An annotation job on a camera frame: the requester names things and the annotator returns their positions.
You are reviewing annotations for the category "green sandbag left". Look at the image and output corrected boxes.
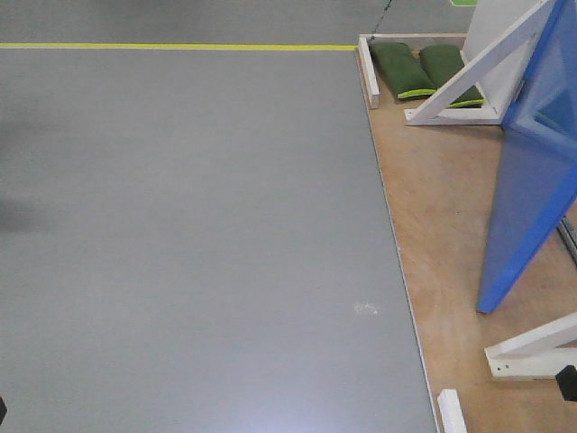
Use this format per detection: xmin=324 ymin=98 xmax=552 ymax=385
xmin=370 ymin=42 xmax=437 ymax=101

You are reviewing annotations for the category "white beam stub bottom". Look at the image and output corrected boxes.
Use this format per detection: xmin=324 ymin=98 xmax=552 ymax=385
xmin=437 ymin=389 xmax=468 ymax=433

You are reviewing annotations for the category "white brace lower right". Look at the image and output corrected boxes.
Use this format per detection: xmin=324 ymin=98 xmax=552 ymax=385
xmin=484 ymin=313 xmax=576 ymax=381

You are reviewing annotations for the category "white triangular brace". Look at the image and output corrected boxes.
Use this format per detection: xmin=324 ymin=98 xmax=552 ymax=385
xmin=404 ymin=0 xmax=554 ymax=126

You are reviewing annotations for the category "green sandbag right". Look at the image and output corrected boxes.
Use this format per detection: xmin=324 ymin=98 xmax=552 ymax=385
xmin=418 ymin=44 xmax=484 ymax=108

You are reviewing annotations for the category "blue door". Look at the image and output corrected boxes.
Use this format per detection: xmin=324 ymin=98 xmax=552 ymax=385
xmin=476 ymin=1 xmax=576 ymax=313

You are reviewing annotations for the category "white door frame panel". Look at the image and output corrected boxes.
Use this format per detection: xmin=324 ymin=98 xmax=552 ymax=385
xmin=463 ymin=0 xmax=554 ymax=118

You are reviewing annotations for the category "green floor sign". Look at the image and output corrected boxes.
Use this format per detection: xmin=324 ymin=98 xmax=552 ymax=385
xmin=450 ymin=0 xmax=478 ymax=7

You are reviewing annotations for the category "white border beam rear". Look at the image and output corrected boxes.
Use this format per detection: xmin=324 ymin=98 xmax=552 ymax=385
xmin=357 ymin=35 xmax=380 ymax=110

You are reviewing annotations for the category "black robot part right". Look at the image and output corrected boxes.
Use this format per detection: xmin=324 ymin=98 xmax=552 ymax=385
xmin=555 ymin=364 xmax=577 ymax=402

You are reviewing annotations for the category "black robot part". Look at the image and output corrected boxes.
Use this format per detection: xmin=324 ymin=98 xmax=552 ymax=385
xmin=0 ymin=397 xmax=7 ymax=425
xmin=555 ymin=364 xmax=577 ymax=402

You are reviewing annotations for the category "black robot part left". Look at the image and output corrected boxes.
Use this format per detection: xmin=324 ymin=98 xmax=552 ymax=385
xmin=0 ymin=397 xmax=7 ymax=425

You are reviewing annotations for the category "green sandbag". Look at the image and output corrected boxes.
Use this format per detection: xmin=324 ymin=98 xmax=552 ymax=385
xmin=418 ymin=44 xmax=484 ymax=108
xmin=370 ymin=42 xmax=437 ymax=101

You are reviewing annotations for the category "plywood base platform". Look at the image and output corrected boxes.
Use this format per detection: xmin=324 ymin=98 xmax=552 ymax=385
xmin=354 ymin=32 xmax=577 ymax=433

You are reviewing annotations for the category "yellow floor tape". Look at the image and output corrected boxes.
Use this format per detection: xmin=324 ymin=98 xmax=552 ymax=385
xmin=1 ymin=42 xmax=356 ymax=51

